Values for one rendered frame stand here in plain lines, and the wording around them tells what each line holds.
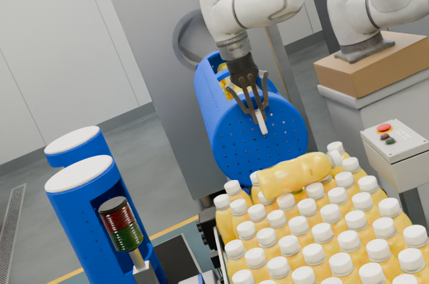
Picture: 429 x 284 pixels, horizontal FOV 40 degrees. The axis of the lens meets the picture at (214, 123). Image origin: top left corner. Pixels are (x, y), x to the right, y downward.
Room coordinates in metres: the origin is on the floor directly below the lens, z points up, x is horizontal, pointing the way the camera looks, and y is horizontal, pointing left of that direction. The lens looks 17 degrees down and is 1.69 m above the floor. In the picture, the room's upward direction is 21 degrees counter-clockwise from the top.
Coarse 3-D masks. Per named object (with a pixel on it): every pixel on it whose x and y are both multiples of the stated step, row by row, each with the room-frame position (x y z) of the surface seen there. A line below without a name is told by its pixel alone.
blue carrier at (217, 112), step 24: (216, 72) 2.48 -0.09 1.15; (216, 96) 1.83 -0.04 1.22; (240, 96) 1.66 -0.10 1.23; (216, 120) 1.65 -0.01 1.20; (240, 120) 1.62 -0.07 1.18; (288, 120) 1.62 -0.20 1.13; (216, 144) 1.62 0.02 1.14; (240, 144) 1.62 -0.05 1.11; (264, 144) 1.62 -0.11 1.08; (288, 144) 1.62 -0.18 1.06; (240, 168) 1.62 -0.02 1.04
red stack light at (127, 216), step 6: (126, 204) 1.14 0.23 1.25; (120, 210) 1.12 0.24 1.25; (126, 210) 1.13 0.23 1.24; (102, 216) 1.13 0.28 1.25; (108, 216) 1.12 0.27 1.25; (114, 216) 1.12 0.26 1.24; (120, 216) 1.12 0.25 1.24; (126, 216) 1.13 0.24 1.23; (132, 216) 1.14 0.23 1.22; (108, 222) 1.12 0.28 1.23; (114, 222) 1.12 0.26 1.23; (120, 222) 1.12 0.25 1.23; (126, 222) 1.12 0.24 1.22; (108, 228) 1.13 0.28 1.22; (114, 228) 1.12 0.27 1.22; (120, 228) 1.12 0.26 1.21
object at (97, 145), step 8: (96, 136) 2.69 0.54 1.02; (88, 144) 2.64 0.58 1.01; (96, 144) 2.66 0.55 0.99; (104, 144) 2.71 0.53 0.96; (64, 152) 2.61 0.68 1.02; (72, 152) 2.61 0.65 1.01; (80, 152) 2.61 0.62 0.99; (88, 152) 2.63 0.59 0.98; (96, 152) 2.65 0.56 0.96; (104, 152) 2.69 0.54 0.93; (48, 160) 2.69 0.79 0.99; (56, 160) 2.63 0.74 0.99; (64, 160) 2.61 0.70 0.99; (72, 160) 2.61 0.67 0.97; (80, 160) 2.61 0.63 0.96; (120, 176) 2.74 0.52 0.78; (128, 192) 2.77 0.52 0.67; (160, 264) 2.76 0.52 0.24
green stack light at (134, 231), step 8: (136, 224) 1.14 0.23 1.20; (112, 232) 1.12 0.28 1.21; (120, 232) 1.12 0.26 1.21; (128, 232) 1.12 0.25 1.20; (136, 232) 1.13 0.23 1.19; (112, 240) 1.13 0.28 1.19; (120, 240) 1.12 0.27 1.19; (128, 240) 1.12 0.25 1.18; (136, 240) 1.13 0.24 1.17; (120, 248) 1.12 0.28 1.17; (128, 248) 1.12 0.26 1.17
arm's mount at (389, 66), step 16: (384, 32) 2.26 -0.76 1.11; (400, 48) 1.98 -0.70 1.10; (416, 48) 1.98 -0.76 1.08; (320, 64) 2.19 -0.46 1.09; (336, 64) 2.10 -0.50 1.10; (352, 64) 2.02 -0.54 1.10; (368, 64) 1.95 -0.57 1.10; (384, 64) 1.96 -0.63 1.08; (400, 64) 1.97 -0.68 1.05; (416, 64) 1.98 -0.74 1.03; (320, 80) 2.23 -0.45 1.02; (336, 80) 2.07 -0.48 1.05; (352, 80) 1.94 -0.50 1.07; (368, 80) 1.95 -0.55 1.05; (384, 80) 1.96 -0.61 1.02; (352, 96) 1.97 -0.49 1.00
